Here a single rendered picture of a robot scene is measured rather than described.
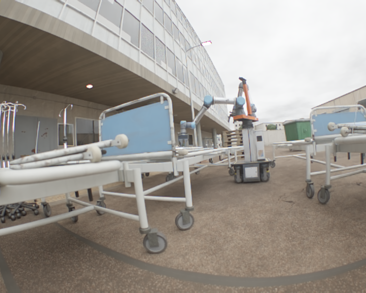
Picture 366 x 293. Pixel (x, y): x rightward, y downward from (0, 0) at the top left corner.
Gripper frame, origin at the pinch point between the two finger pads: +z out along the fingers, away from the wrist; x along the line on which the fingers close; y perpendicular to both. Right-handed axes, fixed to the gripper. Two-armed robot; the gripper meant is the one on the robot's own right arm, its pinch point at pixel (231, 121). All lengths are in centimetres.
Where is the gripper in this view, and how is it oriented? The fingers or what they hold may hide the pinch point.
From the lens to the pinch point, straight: 288.2
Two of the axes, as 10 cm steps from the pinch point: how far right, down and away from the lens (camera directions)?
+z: -2.3, 9.4, 2.5
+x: 8.4, 0.7, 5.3
